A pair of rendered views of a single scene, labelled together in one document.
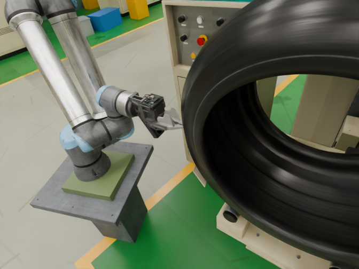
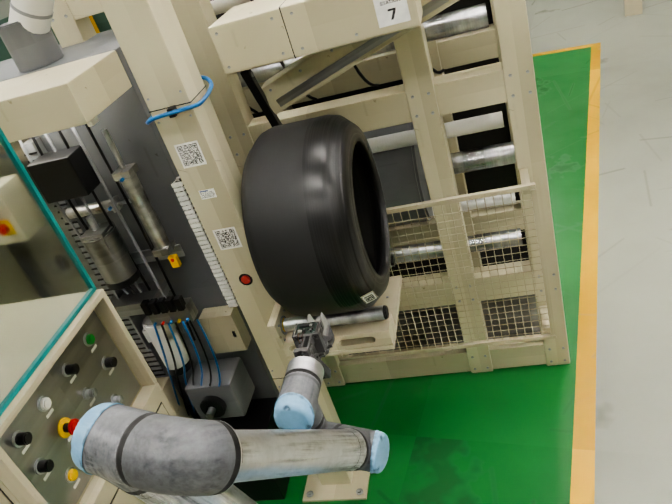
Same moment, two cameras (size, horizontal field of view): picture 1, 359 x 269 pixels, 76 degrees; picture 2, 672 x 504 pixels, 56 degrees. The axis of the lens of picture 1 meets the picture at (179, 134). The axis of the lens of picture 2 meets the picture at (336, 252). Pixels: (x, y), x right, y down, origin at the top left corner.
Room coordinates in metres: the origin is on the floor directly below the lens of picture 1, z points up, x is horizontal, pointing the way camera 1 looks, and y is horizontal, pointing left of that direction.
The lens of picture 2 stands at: (1.01, 1.31, 2.09)
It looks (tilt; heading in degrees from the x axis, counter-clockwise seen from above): 31 degrees down; 247
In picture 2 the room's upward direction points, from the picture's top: 19 degrees counter-clockwise
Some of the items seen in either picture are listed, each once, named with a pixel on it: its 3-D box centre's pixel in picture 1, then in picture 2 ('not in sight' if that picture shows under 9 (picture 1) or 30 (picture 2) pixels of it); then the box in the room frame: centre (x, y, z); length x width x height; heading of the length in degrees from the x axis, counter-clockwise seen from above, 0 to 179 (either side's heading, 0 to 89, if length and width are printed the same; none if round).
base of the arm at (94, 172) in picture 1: (90, 161); not in sight; (0.86, 0.49, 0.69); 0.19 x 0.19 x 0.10
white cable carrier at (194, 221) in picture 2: not in sight; (210, 244); (0.65, -0.51, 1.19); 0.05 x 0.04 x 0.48; 49
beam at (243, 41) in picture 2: not in sight; (318, 16); (0.07, -0.47, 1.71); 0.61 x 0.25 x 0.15; 139
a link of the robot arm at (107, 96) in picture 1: (114, 99); (297, 402); (0.76, 0.22, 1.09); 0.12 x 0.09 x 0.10; 49
